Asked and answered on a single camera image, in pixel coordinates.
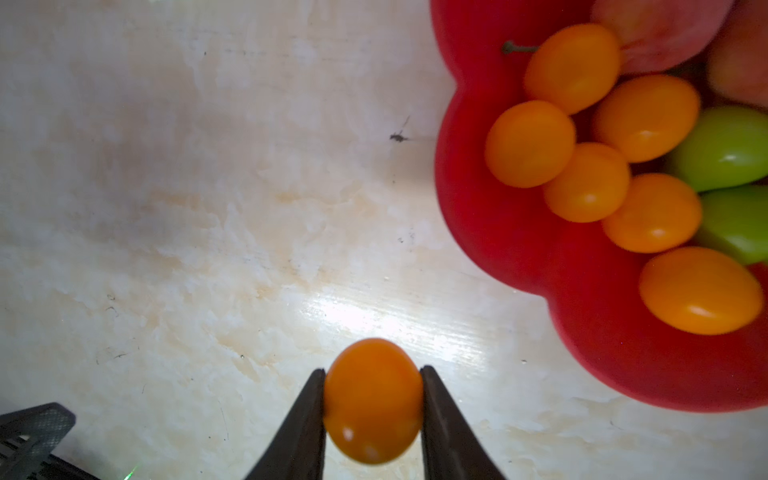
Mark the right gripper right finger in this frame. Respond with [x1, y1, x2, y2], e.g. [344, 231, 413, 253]
[421, 365, 506, 480]

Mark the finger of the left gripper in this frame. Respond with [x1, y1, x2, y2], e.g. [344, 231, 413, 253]
[1, 402, 97, 480]

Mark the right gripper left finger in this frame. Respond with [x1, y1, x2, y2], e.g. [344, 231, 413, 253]
[246, 368, 326, 480]

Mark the red flower-shaped fruit bowl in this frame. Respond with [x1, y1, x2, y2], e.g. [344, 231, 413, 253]
[430, 1, 767, 412]

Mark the orange fake fruit cluster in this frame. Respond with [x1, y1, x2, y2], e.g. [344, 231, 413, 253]
[485, 100, 576, 188]
[602, 173, 703, 254]
[523, 23, 622, 115]

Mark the orange fake fruit cluster bottom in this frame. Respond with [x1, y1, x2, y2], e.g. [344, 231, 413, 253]
[602, 173, 703, 254]

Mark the green fake pear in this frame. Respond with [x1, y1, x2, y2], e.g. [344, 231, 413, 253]
[694, 185, 767, 265]
[663, 105, 767, 192]

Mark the orange fake fruit top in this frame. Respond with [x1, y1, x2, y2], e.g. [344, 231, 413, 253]
[592, 74, 701, 163]

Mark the pink fake peach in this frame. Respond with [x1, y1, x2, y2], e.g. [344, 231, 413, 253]
[501, 0, 736, 76]
[706, 0, 767, 110]

